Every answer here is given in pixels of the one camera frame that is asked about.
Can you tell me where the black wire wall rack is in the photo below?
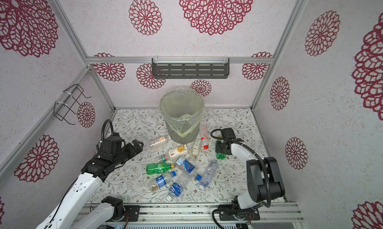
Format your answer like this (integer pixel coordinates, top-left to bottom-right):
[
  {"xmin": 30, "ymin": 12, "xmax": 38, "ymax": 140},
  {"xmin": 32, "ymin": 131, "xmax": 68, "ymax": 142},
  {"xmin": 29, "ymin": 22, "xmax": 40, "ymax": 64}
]
[{"xmin": 53, "ymin": 83, "xmax": 91, "ymax": 125}]

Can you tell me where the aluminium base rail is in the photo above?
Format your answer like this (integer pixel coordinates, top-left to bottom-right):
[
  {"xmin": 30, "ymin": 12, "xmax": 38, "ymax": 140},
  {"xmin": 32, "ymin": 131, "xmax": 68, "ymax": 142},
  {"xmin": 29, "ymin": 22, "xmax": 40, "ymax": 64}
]
[{"xmin": 124, "ymin": 202, "xmax": 304, "ymax": 225}]

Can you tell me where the grey slotted wall shelf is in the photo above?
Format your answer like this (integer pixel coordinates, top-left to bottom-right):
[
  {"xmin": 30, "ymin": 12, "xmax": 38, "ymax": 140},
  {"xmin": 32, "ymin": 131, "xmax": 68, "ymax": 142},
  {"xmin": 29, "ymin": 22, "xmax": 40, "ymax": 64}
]
[{"xmin": 152, "ymin": 58, "xmax": 230, "ymax": 79}]

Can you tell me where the green soda bottle upright-lying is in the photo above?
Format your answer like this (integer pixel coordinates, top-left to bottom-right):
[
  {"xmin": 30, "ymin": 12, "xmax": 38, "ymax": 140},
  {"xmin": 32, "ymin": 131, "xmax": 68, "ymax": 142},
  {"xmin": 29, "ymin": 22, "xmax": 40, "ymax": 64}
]
[{"xmin": 216, "ymin": 153, "xmax": 226, "ymax": 160}]

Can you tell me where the clear bottle green white label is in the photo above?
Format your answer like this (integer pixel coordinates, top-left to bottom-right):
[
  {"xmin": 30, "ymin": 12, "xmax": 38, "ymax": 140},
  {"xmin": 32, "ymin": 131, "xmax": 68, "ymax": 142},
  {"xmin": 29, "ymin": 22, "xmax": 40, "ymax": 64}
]
[{"xmin": 191, "ymin": 138, "xmax": 201, "ymax": 160}]

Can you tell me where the clear bottle sunflower label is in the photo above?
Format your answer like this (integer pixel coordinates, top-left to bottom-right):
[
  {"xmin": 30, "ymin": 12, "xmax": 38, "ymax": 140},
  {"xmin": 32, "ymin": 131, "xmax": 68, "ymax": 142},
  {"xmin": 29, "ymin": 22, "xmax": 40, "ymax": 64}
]
[{"xmin": 158, "ymin": 144, "xmax": 188, "ymax": 163}]

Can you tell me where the crushed bottle blue label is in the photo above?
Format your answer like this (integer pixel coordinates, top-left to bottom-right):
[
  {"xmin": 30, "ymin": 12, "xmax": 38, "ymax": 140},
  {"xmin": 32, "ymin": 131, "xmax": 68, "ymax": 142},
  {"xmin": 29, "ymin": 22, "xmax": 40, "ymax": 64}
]
[{"xmin": 166, "ymin": 175, "xmax": 190, "ymax": 202}]

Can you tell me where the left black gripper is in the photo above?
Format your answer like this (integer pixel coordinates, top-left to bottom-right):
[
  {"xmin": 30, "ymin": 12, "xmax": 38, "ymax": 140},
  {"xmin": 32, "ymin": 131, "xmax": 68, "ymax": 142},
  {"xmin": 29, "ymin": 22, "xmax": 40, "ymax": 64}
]
[{"xmin": 113, "ymin": 139, "xmax": 143, "ymax": 167}]

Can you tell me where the pepsi bottle blue cap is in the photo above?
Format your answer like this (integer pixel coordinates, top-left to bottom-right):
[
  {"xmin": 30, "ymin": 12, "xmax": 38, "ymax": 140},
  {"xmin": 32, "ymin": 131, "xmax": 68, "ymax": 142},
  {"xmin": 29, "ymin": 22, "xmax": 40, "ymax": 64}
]
[{"xmin": 149, "ymin": 171, "xmax": 178, "ymax": 192}]

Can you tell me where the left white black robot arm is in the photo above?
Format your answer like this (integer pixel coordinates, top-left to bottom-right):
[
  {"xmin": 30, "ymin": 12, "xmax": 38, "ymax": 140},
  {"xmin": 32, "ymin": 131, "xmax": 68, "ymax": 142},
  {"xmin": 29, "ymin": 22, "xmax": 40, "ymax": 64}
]
[{"xmin": 37, "ymin": 133, "xmax": 144, "ymax": 229}]

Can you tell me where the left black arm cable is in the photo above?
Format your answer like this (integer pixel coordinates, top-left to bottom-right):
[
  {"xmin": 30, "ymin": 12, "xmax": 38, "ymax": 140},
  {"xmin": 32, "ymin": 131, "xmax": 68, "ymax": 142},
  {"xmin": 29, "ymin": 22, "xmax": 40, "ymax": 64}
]
[{"xmin": 95, "ymin": 119, "xmax": 116, "ymax": 152}]

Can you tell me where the white bottle red cap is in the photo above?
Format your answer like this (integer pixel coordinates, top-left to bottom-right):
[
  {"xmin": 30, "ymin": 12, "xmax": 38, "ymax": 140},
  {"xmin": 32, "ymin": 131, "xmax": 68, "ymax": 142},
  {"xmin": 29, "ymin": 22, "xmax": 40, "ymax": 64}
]
[{"xmin": 199, "ymin": 122, "xmax": 209, "ymax": 150}]

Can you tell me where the green soda bottle yellow cap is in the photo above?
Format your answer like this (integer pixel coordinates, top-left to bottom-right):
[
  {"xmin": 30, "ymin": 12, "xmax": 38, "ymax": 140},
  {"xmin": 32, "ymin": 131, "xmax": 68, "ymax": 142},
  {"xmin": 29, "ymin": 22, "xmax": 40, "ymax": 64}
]
[{"xmin": 146, "ymin": 162, "xmax": 175, "ymax": 175}]

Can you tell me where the translucent green bin liner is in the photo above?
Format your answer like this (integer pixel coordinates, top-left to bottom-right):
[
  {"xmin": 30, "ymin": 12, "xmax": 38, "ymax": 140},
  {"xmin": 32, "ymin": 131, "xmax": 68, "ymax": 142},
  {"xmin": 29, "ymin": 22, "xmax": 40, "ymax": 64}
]
[{"xmin": 159, "ymin": 86, "xmax": 206, "ymax": 138}]

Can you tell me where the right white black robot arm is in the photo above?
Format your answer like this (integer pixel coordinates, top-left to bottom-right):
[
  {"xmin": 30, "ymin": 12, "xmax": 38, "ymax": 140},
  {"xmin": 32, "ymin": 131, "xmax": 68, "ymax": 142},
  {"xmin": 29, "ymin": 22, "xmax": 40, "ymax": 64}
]
[{"xmin": 210, "ymin": 128, "xmax": 285, "ymax": 221}]

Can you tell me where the grey mesh waste bin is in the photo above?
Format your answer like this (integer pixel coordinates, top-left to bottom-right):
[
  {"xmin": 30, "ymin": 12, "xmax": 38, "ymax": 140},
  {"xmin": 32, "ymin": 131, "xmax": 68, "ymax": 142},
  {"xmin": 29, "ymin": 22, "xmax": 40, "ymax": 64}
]
[{"xmin": 159, "ymin": 89, "xmax": 205, "ymax": 145}]

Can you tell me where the clear water bottle blue cap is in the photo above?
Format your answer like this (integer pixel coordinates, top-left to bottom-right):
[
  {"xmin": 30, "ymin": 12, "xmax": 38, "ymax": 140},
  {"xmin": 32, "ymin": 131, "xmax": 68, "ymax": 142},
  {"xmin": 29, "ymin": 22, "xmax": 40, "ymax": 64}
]
[{"xmin": 198, "ymin": 160, "xmax": 218, "ymax": 190}]

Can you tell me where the clear bottle blue orange label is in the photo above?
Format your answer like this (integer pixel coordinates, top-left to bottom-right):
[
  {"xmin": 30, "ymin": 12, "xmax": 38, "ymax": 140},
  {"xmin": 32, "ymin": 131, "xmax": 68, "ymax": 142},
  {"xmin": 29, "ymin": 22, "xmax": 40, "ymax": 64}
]
[{"xmin": 175, "ymin": 157, "xmax": 202, "ymax": 181}]

